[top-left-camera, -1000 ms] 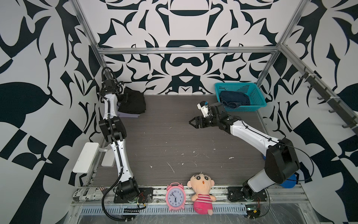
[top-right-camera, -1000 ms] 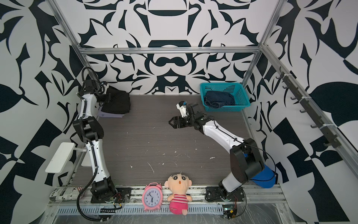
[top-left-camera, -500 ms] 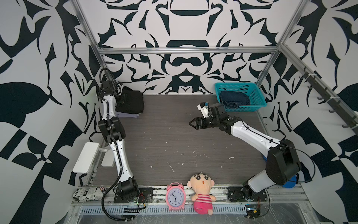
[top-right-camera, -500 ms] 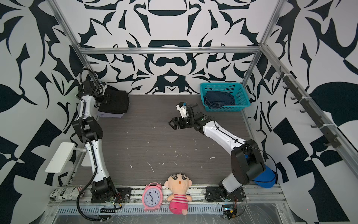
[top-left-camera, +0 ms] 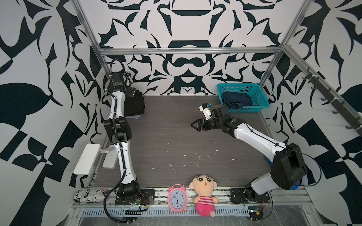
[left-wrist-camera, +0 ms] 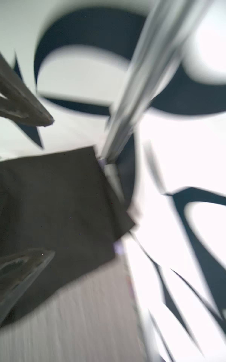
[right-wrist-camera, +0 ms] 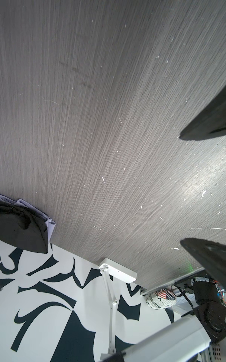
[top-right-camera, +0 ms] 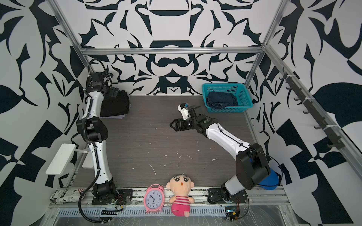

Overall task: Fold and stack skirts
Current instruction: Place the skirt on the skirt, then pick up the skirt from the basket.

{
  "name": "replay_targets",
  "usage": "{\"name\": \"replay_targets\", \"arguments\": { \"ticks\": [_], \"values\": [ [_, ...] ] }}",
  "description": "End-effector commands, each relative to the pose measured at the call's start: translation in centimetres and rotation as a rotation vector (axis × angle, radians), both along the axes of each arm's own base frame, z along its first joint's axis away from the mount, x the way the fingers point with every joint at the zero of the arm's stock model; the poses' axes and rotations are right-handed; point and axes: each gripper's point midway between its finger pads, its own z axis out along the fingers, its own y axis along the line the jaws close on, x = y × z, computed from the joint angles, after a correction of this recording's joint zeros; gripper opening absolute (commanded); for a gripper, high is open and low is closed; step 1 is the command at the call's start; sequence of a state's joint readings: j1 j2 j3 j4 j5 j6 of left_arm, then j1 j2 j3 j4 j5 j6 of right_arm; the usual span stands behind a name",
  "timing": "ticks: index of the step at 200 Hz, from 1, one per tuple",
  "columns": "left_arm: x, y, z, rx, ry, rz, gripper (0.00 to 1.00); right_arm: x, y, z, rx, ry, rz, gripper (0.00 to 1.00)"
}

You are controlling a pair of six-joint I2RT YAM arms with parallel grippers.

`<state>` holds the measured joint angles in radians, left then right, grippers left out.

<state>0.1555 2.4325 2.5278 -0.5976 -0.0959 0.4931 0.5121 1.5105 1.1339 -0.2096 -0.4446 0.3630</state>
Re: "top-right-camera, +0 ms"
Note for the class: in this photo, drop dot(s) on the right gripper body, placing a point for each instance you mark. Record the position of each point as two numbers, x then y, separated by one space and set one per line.
189 123

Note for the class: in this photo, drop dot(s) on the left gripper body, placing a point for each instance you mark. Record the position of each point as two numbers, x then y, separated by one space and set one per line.
112 92

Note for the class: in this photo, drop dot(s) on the black garment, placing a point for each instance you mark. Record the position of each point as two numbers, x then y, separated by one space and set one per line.
115 106

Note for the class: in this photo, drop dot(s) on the lavender skirt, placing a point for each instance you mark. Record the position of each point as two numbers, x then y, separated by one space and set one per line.
121 116

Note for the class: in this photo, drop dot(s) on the denim garment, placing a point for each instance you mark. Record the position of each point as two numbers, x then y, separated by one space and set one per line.
221 100

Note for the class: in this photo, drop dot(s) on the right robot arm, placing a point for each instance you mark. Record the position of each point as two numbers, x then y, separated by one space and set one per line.
251 163

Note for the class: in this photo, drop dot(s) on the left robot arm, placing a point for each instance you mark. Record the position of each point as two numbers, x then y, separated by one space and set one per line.
95 133

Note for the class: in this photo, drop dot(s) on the teal plastic basket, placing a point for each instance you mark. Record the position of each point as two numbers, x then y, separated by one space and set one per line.
237 89

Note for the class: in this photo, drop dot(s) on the plush doll pink shirt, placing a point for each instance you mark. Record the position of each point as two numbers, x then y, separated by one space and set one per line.
180 186

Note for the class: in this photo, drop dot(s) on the pink alarm clock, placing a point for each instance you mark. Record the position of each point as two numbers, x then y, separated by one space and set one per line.
154 199

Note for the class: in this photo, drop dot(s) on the blue cloth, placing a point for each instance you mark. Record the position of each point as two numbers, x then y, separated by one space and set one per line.
271 182

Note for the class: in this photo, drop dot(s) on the small circuit board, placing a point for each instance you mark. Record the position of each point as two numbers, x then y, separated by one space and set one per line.
232 213

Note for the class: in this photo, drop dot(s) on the folded newspaper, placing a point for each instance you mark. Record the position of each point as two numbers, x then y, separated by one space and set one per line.
67 195

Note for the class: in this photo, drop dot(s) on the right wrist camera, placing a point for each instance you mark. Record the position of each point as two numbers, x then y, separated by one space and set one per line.
183 109

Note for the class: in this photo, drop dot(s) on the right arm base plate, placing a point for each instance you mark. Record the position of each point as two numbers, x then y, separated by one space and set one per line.
222 196

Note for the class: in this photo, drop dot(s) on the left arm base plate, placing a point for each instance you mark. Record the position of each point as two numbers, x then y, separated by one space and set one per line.
122 197

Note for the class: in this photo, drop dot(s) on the grey wall hook rail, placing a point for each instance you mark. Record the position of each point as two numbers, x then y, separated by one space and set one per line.
314 109

